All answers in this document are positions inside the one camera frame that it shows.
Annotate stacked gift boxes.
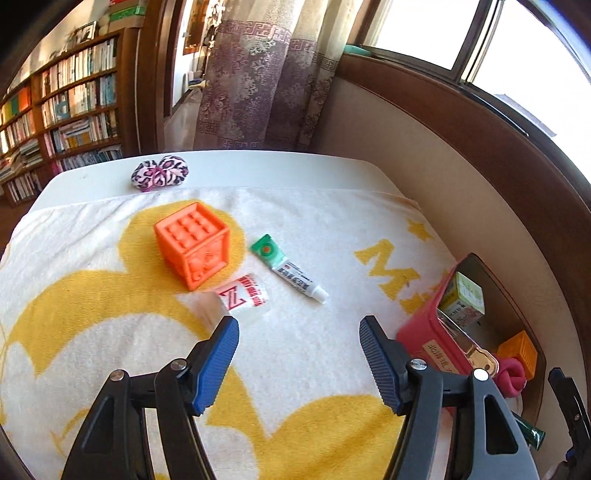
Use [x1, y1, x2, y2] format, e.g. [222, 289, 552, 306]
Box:
[106, 0, 148, 32]

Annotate large metal clamp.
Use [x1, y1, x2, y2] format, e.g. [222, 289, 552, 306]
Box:
[437, 309, 499, 377]

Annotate white green ointment tube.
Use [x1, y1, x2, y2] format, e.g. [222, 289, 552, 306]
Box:
[250, 234, 329, 304]

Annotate white red roll package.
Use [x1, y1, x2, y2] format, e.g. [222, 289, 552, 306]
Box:
[180, 273, 270, 331]

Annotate wooden bookshelf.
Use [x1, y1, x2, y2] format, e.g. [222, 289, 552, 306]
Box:
[1, 28, 139, 207]

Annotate red tin box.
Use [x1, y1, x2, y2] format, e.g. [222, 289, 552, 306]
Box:
[396, 253, 546, 424]

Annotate green gold tube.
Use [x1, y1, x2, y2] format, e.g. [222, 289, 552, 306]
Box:
[513, 412, 546, 451]

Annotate white yellow towel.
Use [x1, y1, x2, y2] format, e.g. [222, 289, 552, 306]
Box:
[1, 188, 455, 479]

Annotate pink leopard scrunchie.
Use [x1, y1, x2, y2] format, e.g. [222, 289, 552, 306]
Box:
[130, 155, 189, 192]

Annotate large pink foam curler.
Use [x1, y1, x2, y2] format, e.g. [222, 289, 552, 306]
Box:
[493, 358, 527, 398]

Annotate orange duck rubber cube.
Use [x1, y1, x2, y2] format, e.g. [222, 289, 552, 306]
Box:
[496, 330, 538, 380]

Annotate orange studded rubber cube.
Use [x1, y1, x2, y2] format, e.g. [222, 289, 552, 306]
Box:
[153, 202, 229, 291]

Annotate green yellow medicine box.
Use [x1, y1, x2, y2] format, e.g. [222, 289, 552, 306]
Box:
[438, 271, 486, 328]

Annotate purple patterned curtain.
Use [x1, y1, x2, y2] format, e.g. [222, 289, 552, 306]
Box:
[194, 0, 362, 151]

